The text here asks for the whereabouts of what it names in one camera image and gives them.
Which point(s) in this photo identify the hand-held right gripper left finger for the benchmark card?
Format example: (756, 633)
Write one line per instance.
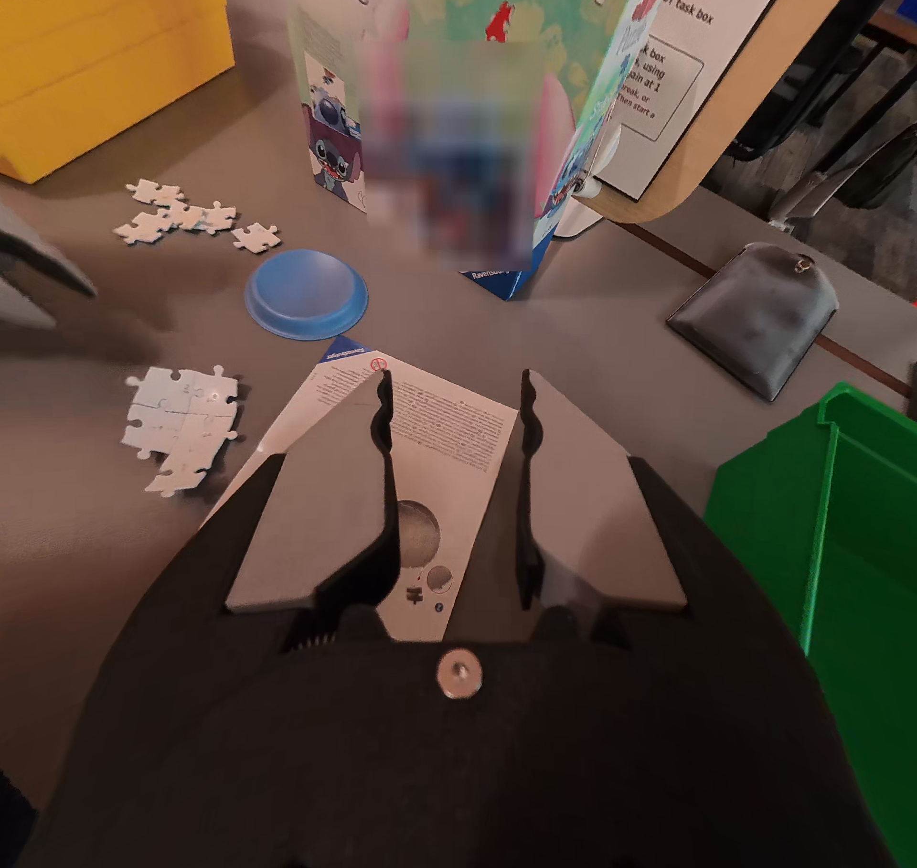
(308, 510)

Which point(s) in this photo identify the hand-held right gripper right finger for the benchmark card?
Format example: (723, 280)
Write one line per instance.
(602, 510)

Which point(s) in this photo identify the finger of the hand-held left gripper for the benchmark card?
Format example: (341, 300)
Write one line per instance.
(21, 309)
(43, 259)

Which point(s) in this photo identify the white joined puzzle section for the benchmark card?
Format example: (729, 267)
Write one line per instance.
(183, 424)

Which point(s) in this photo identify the white loose puzzle piece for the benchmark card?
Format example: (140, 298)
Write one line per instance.
(143, 229)
(219, 217)
(256, 238)
(188, 216)
(154, 191)

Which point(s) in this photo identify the colourful puzzle box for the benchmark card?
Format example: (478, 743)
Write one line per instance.
(329, 58)

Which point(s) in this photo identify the white instruction leaflet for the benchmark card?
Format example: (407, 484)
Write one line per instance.
(444, 416)

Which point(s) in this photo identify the yellow plastic bin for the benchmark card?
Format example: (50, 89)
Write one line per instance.
(107, 58)

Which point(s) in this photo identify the blue round plastic stand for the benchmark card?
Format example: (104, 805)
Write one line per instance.
(304, 295)

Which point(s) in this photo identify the black leather pouch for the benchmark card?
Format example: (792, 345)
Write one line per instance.
(752, 316)

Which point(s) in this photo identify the green plastic bin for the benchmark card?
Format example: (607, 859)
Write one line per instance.
(860, 560)

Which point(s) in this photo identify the white plastic board stand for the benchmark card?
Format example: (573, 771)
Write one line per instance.
(584, 216)

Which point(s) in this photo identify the brown tape strip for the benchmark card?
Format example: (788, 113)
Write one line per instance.
(867, 356)

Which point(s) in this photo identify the white printed paper sheet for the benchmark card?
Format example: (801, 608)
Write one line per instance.
(688, 94)

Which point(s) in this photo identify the dark metal furniture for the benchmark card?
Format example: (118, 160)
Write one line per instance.
(845, 94)

